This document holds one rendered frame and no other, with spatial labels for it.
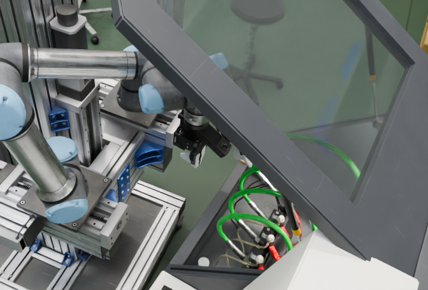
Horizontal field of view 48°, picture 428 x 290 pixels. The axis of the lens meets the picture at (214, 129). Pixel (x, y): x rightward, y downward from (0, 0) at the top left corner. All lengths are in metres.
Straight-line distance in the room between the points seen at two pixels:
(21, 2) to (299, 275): 0.96
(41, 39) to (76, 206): 0.49
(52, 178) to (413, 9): 4.25
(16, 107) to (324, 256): 0.71
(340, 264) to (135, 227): 1.67
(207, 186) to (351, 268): 2.03
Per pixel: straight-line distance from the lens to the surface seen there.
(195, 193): 2.94
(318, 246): 1.03
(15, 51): 1.23
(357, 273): 1.03
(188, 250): 1.65
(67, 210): 1.41
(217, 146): 1.35
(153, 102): 1.21
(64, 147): 1.50
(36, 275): 2.49
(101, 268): 2.46
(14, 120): 1.12
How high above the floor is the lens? 2.40
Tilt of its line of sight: 47 degrees down
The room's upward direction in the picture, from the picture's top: 9 degrees clockwise
